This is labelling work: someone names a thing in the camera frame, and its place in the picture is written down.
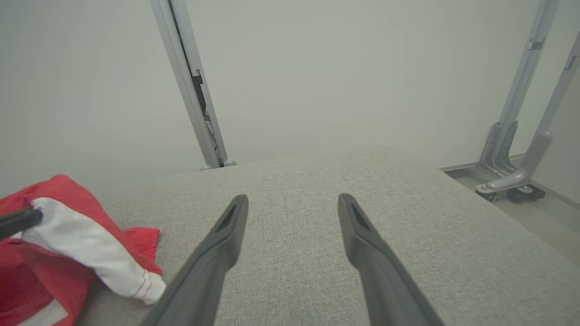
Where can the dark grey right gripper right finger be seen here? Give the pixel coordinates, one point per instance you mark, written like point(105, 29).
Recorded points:
point(380, 276)

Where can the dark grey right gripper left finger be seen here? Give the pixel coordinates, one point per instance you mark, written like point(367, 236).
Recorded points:
point(204, 276)

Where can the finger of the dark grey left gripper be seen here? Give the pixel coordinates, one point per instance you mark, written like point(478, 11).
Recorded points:
point(18, 222)

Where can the red and white jersey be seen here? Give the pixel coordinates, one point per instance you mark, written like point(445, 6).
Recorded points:
point(86, 240)

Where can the black caster wheel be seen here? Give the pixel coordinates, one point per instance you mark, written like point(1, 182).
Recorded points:
point(525, 194)

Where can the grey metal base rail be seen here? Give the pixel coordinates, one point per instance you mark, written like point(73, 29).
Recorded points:
point(460, 169)

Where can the grey metal post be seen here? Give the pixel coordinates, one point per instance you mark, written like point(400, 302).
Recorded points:
point(181, 54)

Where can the grey metal frame upright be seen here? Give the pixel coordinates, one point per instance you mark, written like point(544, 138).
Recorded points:
point(550, 117)
point(530, 68)

